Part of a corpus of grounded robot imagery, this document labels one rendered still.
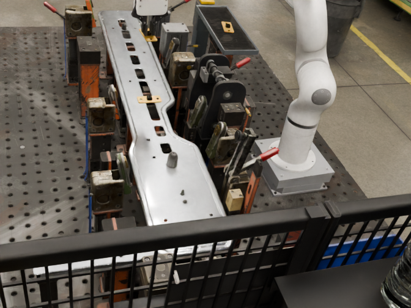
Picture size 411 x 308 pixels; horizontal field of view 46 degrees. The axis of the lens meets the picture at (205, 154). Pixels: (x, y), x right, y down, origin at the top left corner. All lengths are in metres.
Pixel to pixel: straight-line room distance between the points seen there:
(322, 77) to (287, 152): 0.37
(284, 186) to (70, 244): 1.39
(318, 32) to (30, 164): 1.12
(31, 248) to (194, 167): 0.97
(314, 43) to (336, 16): 2.74
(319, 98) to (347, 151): 1.85
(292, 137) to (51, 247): 1.38
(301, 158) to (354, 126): 1.89
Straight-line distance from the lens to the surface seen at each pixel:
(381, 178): 3.39
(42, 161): 1.92
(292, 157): 1.88
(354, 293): 0.74
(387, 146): 3.69
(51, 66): 2.46
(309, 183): 1.93
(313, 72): 1.68
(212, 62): 1.64
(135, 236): 0.57
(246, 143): 1.30
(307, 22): 1.59
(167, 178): 1.43
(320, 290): 0.73
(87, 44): 1.97
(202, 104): 1.60
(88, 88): 2.03
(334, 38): 4.48
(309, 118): 1.77
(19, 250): 0.56
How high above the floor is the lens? 1.99
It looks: 40 degrees down
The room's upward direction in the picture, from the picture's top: 12 degrees clockwise
